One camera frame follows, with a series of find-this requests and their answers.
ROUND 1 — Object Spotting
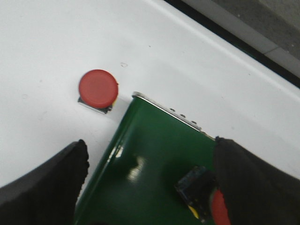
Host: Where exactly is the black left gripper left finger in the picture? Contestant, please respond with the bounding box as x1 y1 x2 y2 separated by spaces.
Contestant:
0 140 89 225

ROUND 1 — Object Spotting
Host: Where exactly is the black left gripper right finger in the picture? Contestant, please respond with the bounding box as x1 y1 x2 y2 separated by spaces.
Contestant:
213 137 300 225

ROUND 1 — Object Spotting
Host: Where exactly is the red mushroom push button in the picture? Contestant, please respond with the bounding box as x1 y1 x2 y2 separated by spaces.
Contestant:
174 166 231 225
77 69 119 114

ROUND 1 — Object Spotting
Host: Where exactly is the green conveyor belt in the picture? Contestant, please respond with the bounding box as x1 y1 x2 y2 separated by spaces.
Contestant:
75 98 215 225

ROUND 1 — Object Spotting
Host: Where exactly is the steel far end bracket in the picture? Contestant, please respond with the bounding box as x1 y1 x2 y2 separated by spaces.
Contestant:
132 91 215 140

